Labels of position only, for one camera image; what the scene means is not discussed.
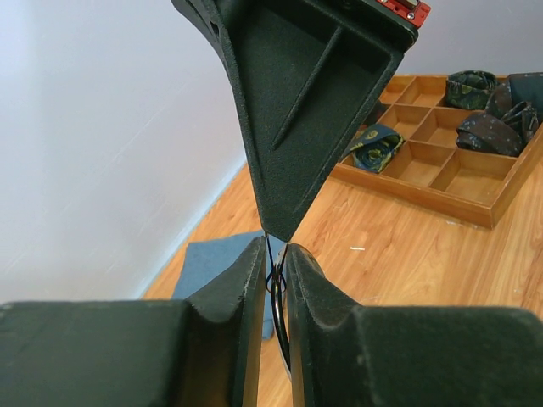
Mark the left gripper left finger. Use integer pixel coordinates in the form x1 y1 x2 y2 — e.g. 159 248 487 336
1 237 266 406

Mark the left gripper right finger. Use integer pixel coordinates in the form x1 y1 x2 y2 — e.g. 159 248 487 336
286 244 542 406

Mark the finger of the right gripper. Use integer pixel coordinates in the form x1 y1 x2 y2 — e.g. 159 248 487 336
173 0 419 242

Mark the silver metal keyring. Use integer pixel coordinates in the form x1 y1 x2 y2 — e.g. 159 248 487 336
265 232 292 378

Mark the folded blue cloth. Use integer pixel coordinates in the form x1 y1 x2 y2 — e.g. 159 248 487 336
171 230 281 343

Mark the wooden compartment tray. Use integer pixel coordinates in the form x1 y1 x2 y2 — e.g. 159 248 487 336
332 75 542 229

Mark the dark green rolled tie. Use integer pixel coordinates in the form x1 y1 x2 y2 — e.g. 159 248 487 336
445 70 500 110

